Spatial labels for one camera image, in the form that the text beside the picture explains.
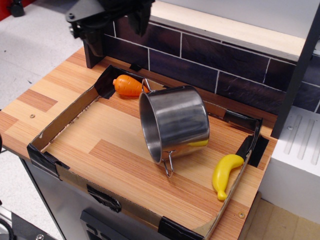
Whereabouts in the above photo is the cardboard fence with black tape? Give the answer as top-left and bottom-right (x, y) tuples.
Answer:
(27, 65), (270, 240)

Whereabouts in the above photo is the black toy oven front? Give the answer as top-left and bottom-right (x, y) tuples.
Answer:
(79, 209), (141, 240)

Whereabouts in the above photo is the white toy sink unit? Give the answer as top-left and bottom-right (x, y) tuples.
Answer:
(259, 106), (320, 224)

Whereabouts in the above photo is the stainless steel pot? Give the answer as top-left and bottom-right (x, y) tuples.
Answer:
(139, 78), (210, 178)

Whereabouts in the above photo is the yellow toy banana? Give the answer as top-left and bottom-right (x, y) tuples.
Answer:
(212, 154), (245, 201)

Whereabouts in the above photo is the orange toy carrot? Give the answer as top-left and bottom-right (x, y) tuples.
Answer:
(112, 74), (149, 97)

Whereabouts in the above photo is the dark wooden shelf frame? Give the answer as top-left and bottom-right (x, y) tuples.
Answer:
(80, 0), (320, 140)

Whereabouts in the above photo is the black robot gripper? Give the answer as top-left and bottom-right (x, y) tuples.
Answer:
(65, 0), (154, 57)

